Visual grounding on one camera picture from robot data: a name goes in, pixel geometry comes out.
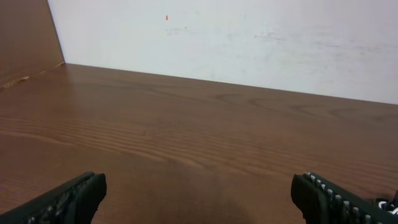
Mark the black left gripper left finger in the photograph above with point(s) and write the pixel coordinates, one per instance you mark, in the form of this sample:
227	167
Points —
75	201

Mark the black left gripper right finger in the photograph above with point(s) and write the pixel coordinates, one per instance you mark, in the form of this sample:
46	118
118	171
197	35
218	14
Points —
323	202

